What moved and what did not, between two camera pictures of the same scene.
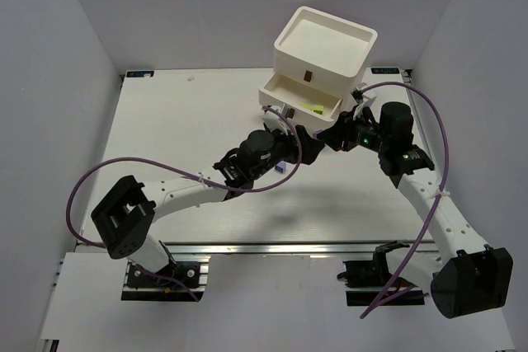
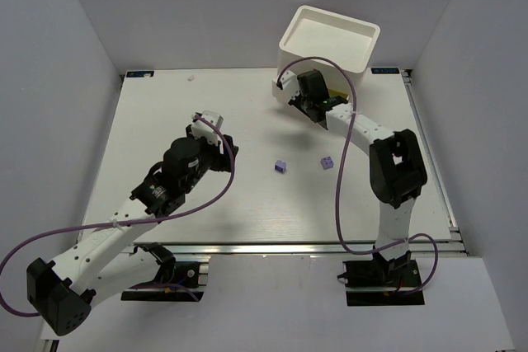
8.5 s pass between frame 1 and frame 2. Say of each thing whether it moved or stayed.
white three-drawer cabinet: moved
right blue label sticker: stayed
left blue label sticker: stayed
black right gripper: moved
